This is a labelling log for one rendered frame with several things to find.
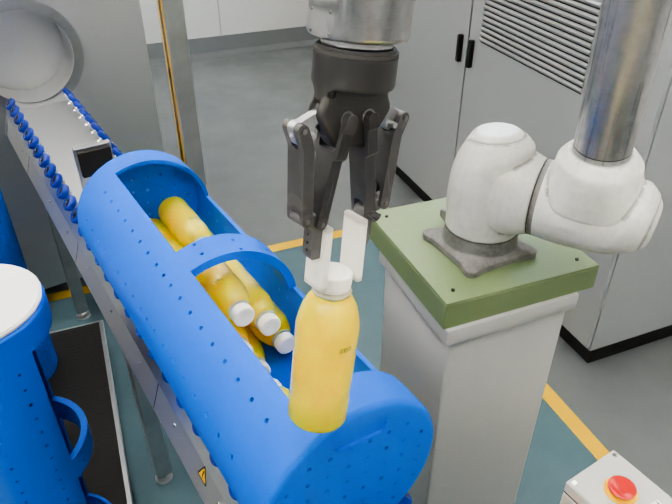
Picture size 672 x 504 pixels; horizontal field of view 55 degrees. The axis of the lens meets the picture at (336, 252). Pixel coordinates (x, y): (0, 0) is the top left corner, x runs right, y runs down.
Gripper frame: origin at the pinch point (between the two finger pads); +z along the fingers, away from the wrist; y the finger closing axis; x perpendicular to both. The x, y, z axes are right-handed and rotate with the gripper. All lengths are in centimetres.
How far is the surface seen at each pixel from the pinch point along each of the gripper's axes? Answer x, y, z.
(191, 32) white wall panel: -487, -237, 61
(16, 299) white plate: -80, 13, 43
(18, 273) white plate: -89, 10, 42
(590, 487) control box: 19, -33, 35
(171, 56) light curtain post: -138, -49, 9
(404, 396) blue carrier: -1.2, -15.7, 25.9
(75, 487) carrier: -75, 8, 93
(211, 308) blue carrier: -31.7, -3.8, 24.7
